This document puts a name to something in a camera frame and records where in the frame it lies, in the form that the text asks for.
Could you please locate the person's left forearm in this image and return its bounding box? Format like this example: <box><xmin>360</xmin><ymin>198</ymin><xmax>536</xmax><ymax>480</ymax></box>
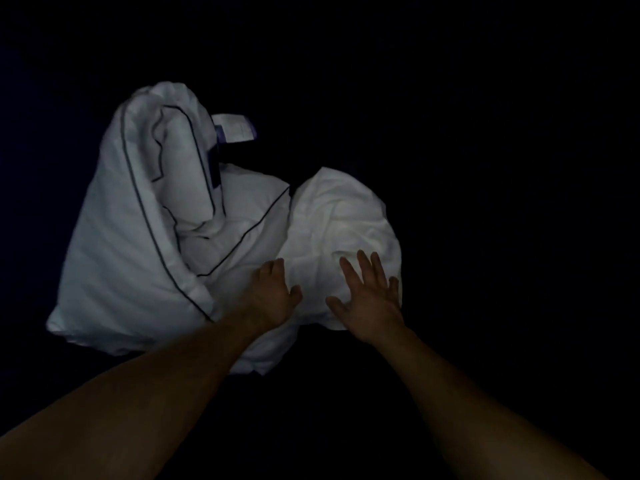
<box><xmin>0</xmin><ymin>309</ymin><xmax>269</xmax><ymax>480</ymax></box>

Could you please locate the person's right hand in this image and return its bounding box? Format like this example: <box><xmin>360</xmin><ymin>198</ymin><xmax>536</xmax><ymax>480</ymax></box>
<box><xmin>325</xmin><ymin>249</ymin><xmax>407</xmax><ymax>347</ymax></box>

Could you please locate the white towel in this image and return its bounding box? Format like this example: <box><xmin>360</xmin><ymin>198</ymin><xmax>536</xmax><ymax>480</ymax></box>
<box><xmin>275</xmin><ymin>166</ymin><xmax>404</xmax><ymax>331</ymax></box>

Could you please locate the person's left hand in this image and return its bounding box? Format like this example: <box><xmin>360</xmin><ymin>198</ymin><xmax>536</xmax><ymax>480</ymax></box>
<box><xmin>243</xmin><ymin>257</ymin><xmax>305</xmax><ymax>331</ymax></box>

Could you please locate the white pillowcase black piping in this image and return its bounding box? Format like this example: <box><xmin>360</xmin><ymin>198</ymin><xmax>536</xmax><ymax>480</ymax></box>
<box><xmin>45</xmin><ymin>81</ymin><xmax>301</xmax><ymax>377</ymax></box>

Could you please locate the person's right forearm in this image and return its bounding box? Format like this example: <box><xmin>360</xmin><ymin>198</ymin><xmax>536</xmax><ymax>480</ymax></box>
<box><xmin>375</xmin><ymin>327</ymin><xmax>609</xmax><ymax>480</ymax></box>

